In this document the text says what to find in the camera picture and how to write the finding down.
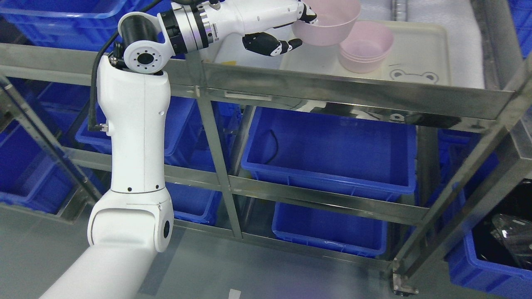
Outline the steel shelf rack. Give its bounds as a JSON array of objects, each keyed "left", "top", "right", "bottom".
[{"left": 0, "top": 0, "right": 532, "bottom": 296}]

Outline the pink plastic bowl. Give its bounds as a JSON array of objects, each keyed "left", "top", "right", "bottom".
[{"left": 291, "top": 0, "right": 362, "bottom": 46}]

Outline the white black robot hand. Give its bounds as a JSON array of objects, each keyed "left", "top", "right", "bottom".
[{"left": 205, "top": 0, "right": 318, "bottom": 56}]

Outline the blue bin middle shelf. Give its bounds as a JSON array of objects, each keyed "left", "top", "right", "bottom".
[{"left": 241, "top": 107, "right": 417, "bottom": 202}]

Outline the cream bear tray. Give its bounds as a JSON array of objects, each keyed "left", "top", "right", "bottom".
[{"left": 280, "top": 21, "right": 451, "bottom": 86}]

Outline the black motorcycle helmet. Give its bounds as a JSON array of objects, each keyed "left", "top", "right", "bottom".
[{"left": 473, "top": 179, "right": 532, "bottom": 270}]

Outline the blue bin holding helmet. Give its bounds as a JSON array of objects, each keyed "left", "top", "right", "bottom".
[{"left": 447, "top": 179, "right": 532, "bottom": 299}]

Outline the stack of pink bowls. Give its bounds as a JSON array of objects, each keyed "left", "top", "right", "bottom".
[{"left": 338, "top": 21, "right": 394, "bottom": 74}]

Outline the blue bin lower shelf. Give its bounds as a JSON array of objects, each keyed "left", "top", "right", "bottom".
[{"left": 271, "top": 203, "right": 388, "bottom": 259}]

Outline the blue bin shelf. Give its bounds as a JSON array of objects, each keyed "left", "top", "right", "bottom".
[
  {"left": 271, "top": 203, "right": 388, "bottom": 259},
  {"left": 241, "top": 107, "right": 417, "bottom": 202}
]

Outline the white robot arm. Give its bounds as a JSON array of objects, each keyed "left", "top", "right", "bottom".
[{"left": 41, "top": 0, "right": 209, "bottom": 299}]

